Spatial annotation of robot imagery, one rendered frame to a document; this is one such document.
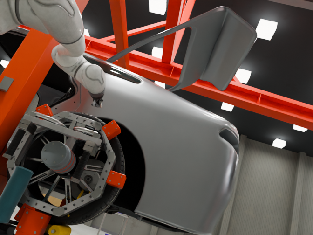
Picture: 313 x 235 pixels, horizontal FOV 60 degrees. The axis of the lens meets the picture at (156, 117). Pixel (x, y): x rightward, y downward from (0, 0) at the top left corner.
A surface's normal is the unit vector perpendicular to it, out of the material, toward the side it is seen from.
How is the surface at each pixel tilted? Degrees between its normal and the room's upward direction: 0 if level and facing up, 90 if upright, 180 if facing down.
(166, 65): 180
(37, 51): 90
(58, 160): 90
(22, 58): 90
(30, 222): 90
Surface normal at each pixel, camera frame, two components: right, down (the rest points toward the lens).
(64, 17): 0.71, 0.63
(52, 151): 0.05, -0.38
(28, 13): -0.32, 0.71
